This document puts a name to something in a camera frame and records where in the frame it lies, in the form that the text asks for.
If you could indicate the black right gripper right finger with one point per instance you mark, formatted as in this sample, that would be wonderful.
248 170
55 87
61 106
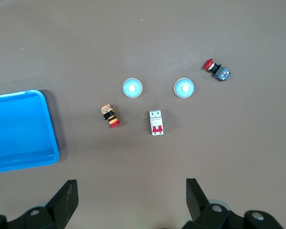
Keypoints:
205 217

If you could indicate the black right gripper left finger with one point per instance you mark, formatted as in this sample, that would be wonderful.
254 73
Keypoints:
57 212

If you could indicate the light blue call bell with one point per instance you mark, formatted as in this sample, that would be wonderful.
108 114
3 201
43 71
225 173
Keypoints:
132 88
184 88

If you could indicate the brown table cover mat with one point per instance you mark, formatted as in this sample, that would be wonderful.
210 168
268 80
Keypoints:
143 155

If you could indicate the blue plastic tray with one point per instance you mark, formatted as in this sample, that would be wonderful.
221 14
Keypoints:
19 131

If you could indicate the white red circuit breaker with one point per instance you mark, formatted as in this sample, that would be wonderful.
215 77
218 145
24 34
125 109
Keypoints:
156 124

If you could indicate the red mushroom push button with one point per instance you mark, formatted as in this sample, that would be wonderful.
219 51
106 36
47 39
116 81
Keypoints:
217 69

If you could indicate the orange emergency stop switch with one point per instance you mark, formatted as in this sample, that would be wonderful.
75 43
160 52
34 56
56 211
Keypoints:
109 115

